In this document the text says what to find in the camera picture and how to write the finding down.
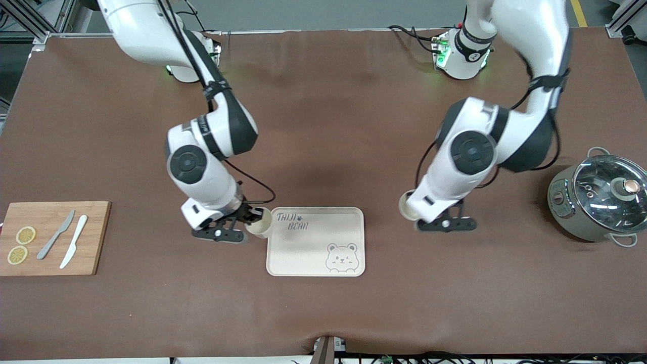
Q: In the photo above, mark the brown table cover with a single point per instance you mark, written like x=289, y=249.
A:
x=323, y=313

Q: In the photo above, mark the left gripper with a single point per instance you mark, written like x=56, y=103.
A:
x=409, y=194

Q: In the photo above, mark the grey-green electric cooking pot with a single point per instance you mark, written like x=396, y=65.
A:
x=568, y=215

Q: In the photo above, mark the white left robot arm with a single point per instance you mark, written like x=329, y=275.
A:
x=472, y=151

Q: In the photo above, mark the aluminium frame corner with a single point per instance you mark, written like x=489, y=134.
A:
x=614, y=29
x=39, y=38

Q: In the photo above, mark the white plastic knife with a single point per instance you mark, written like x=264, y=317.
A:
x=75, y=240

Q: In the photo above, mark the bamboo cutting board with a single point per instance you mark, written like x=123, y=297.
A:
x=50, y=263

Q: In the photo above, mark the white IKEA cup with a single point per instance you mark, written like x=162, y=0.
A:
x=260, y=228
x=406, y=207

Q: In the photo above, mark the grey plastic knife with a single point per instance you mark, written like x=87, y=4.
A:
x=54, y=236

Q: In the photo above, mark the camera mount post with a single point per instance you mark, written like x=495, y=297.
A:
x=323, y=351

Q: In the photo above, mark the beige bear print tray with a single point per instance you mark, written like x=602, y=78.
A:
x=303, y=253

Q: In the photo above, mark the lemon slice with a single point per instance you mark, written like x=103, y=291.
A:
x=26, y=235
x=17, y=255

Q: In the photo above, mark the glass pot lid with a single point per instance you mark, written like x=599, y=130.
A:
x=604, y=194

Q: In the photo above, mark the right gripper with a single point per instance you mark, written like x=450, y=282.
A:
x=247, y=211

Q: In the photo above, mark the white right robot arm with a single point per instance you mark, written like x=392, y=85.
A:
x=202, y=172

